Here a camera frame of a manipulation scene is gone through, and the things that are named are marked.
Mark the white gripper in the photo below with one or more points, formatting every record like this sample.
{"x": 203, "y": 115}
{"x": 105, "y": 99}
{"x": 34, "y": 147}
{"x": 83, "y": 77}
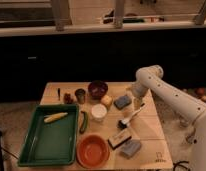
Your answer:
{"x": 138, "y": 103}

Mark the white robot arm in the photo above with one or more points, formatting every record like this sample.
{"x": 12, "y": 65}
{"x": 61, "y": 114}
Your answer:
{"x": 192, "y": 109}

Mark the grey blue sponge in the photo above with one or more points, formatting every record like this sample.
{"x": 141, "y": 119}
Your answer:
{"x": 130, "y": 148}

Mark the green plastic tray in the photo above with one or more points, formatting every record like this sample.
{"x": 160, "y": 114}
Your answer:
{"x": 50, "y": 144}

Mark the yellow fruit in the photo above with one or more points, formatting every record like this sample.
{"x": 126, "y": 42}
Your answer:
{"x": 107, "y": 100}

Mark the wooden block eraser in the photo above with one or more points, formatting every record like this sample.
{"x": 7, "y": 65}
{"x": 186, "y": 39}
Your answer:
{"x": 118, "y": 139}

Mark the wooden table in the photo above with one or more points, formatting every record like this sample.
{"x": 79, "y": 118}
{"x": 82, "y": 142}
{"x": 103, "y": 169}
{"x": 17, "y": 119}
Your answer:
{"x": 146, "y": 127}

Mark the white cup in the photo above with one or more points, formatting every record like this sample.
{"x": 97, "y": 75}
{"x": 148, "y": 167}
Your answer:
{"x": 98, "y": 112}

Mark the dark red bowl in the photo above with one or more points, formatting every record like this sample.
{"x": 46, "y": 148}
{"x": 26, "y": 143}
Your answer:
{"x": 97, "y": 89}

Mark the green cucumber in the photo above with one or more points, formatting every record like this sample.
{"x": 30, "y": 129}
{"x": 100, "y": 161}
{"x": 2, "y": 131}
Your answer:
{"x": 84, "y": 123}

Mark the dark metal cup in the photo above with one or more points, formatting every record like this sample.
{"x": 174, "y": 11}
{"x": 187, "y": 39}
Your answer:
{"x": 80, "y": 95}

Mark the orange bowl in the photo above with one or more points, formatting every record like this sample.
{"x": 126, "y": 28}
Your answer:
{"x": 92, "y": 151}

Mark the small brown toy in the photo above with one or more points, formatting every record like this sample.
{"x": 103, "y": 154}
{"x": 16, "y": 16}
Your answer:
{"x": 67, "y": 99}

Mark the black pen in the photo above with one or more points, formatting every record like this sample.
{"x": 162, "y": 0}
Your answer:
{"x": 58, "y": 91}

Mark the yellow corn cob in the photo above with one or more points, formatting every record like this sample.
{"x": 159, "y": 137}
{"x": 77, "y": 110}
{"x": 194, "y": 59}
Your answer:
{"x": 54, "y": 117}

